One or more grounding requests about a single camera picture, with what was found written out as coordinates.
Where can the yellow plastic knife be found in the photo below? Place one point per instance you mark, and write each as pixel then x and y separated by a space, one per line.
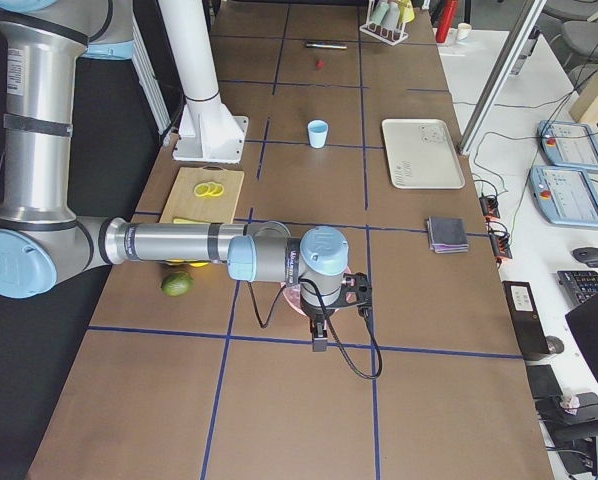
pixel 179 220

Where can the yellow cup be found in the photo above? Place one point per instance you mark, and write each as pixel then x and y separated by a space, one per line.
pixel 406 10

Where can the white paper cup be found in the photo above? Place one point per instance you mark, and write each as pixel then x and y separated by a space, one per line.
pixel 462 31

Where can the wooden cutting board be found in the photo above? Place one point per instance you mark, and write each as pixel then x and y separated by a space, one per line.
pixel 183 203

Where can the black computer mouse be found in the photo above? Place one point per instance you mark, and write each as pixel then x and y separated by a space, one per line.
pixel 587 256

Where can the grey cup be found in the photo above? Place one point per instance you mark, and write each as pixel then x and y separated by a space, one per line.
pixel 391 18

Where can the red bottle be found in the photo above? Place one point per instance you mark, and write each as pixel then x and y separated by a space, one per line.
pixel 446 19

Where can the light blue cup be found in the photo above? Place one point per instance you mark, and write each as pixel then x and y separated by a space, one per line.
pixel 317 131

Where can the lemon slices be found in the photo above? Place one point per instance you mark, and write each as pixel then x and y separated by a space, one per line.
pixel 208 189

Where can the aluminium frame post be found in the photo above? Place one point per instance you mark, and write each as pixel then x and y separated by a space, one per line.
pixel 508 55

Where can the grey office chair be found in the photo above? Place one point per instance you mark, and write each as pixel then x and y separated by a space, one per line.
pixel 581 39

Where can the upper blue teach pendant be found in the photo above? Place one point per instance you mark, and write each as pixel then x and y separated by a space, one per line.
pixel 569 144

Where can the orange black power strip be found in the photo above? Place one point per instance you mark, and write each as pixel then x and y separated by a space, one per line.
pixel 498 233

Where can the white wire cup rack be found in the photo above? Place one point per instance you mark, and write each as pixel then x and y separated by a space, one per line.
pixel 392 38

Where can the mint green cup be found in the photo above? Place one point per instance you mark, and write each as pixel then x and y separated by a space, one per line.
pixel 378 12

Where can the pink bowl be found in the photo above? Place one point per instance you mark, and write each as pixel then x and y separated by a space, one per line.
pixel 292 297

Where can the beige bear tray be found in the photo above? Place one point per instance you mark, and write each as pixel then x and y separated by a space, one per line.
pixel 421 154

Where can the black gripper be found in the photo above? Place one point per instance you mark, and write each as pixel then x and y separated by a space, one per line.
pixel 317 314

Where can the blue teach pendant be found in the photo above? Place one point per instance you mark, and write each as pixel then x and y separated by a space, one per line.
pixel 569 144
pixel 565 196

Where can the folded grey cloth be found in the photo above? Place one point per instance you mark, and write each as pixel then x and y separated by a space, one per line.
pixel 446 235

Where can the white camera mast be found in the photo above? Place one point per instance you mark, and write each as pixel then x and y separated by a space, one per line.
pixel 187 32

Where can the black keyboard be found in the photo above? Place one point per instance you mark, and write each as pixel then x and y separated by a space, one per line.
pixel 579 285

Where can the black box with label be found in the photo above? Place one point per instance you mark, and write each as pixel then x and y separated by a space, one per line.
pixel 525 320

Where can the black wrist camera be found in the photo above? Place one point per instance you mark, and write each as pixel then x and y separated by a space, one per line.
pixel 356 291

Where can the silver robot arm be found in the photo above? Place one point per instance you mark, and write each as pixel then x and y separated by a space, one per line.
pixel 112 154

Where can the white mast base plate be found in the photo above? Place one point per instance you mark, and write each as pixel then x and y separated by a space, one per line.
pixel 208 132

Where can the lower blue teach pendant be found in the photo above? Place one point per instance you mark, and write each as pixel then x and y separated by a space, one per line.
pixel 565 196

